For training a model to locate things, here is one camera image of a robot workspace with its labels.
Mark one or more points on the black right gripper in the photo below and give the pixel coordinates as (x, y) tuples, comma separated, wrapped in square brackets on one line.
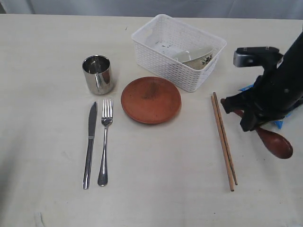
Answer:
[(276, 92)]

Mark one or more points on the blue chips snack bag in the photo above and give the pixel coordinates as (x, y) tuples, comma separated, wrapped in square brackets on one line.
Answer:
[(277, 123)]

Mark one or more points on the brown wooden spoon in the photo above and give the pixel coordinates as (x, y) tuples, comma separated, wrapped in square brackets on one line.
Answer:
[(276, 144)]

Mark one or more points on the wooden chopstick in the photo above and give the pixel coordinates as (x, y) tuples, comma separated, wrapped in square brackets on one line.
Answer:
[(228, 168), (225, 139)]

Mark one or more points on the white speckled ceramic bowl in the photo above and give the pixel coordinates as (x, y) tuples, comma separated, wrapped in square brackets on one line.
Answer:
[(196, 58)]

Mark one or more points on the white plastic perforated basket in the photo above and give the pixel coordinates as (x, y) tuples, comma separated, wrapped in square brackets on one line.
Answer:
[(160, 39)]

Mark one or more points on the brown round plate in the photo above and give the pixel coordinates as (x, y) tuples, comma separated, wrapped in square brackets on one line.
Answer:
[(151, 100)]

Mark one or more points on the silver metal fork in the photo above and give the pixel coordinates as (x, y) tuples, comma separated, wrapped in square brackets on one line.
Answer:
[(106, 121)]

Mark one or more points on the silver table knife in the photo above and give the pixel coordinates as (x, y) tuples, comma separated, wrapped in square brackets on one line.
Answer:
[(91, 135)]

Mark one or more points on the shiny steel cup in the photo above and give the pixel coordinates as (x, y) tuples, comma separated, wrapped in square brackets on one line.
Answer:
[(98, 76)]

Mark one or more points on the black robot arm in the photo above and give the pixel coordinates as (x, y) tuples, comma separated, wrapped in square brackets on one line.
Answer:
[(297, 47)]

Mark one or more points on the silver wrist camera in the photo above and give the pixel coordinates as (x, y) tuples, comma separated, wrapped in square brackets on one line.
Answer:
[(256, 56)]

